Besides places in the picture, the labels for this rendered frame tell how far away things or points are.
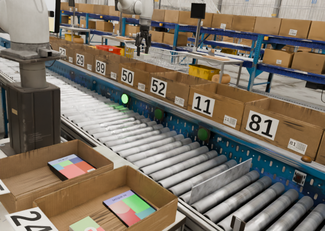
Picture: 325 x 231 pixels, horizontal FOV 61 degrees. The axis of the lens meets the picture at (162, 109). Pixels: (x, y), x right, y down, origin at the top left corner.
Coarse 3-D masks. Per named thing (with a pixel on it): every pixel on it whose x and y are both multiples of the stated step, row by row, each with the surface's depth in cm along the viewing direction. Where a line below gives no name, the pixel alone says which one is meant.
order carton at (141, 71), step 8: (120, 64) 225; (128, 64) 233; (136, 64) 239; (144, 64) 245; (152, 64) 240; (120, 72) 227; (136, 72) 211; (144, 72) 204; (152, 72) 202; (120, 80) 228; (136, 80) 212; (144, 80) 206; (136, 88) 214
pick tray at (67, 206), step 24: (120, 168) 110; (72, 192) 96; (96, 192) 104; (120, 192) 109; (144, 192) 107; (168, 192) 98; (48, 216) 91; (72, 216) 94; (96, 216) 95; (168, 216) 93
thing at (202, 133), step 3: (201, 129) 162; (204, 129) 161; (198, 132) 164; (201, 132) 162; (204, 132) 160; (198, 135) 164; (201, 135) 162; (204, 135) 160; (207, 135) 160; (201, 138) 162; (204, 138) 161
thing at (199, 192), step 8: (248, 160) 137; (232, 168) 127; (240, 168) 133; (248, 168) 140; (216, 176) 119; (224, 176) 124; (232, 176) 130; (240, 176) 136; (200, 184) 112; (208, 184) 116; (216, 184) 121; (224, 184) 127; (192, 192) 109; (200, 192) 114; (208, 192) 119; (192, 200) 111
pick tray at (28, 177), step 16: (64, 144) 125; (80, 144) 129; (0, 160) 106; (16, 160) 111; (32, 160) 116; (48, 160) 122; (96, 160) 121; (0, 176) 108; (16, 176) 112; (32, 176) 113; (48, 176) 114; (80, 176) 101; (16, 192) 102; (32, 192) 89; (48, 192) 93; (16, 208) 87
